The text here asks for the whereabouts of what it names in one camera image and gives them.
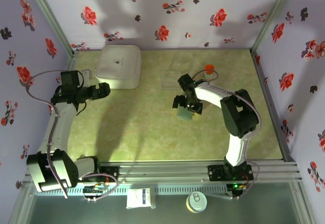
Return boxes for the grey-green card holder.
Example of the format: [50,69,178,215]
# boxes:
[177,106,194,121]

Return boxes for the clear acrylic tray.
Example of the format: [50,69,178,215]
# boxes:
[161,71,181,90]

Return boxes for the white zip case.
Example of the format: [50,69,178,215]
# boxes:
[95,45,142,90]

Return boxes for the orange lid small bottle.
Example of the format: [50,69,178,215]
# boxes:
[202,64,216,81]

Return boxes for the wide aluminium extrusion beam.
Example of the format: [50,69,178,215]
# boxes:
[22,161,304,184]

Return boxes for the small circuit board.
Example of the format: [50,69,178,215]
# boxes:
[226,182,249,192]
[83,183,107,197]

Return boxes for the white paper packet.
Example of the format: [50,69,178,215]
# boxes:
[126,187,152,209]

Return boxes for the left gripper thin black cable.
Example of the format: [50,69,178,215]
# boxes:
[76,70,88,117]

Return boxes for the aluminium side rail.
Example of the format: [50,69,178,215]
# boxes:
[250,50,298,163]
[29,51,81,165]

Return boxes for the left arm grey cable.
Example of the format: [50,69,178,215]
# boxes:
[25,70,119,202]

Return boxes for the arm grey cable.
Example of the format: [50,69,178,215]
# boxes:
[191,69,262,201]
[25,70,119,202]

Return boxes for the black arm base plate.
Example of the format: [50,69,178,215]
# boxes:
[207,164,254,183]
[97,165,120,183]

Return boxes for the aluminium corner post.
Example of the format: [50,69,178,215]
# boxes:
[23,0,80,57]
[250,0,298,54]

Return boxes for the slotted grey cable duct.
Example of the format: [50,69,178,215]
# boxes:
[34,185,228,197]

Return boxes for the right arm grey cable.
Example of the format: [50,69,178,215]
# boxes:
[191,69,262,201]

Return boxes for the aluminium frame leg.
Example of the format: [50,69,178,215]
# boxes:
[9,183,36,224]
[289,182,318,224]

